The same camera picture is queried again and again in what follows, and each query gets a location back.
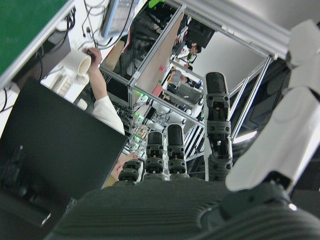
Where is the right robot dexterous hand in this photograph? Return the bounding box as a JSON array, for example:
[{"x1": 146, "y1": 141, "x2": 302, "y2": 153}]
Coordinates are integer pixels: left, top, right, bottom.
[{"x1": 46, "y1": 19, "x2": 320, "y2": 240}]

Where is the operator arm white sleeve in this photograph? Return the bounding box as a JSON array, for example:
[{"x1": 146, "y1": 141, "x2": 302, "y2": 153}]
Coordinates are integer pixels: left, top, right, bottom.
[{"x1": 84, "y1": 47, "x2": 126, "y2": 136}]

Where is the black Huawei monitor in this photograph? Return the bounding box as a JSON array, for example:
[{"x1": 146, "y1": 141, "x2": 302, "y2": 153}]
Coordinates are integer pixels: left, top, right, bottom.
[{"x1": 0, "y1": 76, "x2": 129, "y2": 229}]

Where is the seated person grey shirt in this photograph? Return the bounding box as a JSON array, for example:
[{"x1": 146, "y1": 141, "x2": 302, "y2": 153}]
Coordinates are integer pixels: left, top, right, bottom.
[{"x1": 166, "y1": 68, "x2": 189, "y2": 89}]

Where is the blue framed tablet screen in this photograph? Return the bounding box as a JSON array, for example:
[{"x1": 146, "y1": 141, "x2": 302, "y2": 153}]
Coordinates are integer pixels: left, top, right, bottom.
[{"x1": 99, "y1": 0, "x2": 138, "y2": 40}]

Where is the aluminium frame beam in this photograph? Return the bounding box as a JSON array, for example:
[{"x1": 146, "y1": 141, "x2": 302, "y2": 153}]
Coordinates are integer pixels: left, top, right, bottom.
[{"x1": 172, "y1": 0, "x2": 292, "y2": 60}]

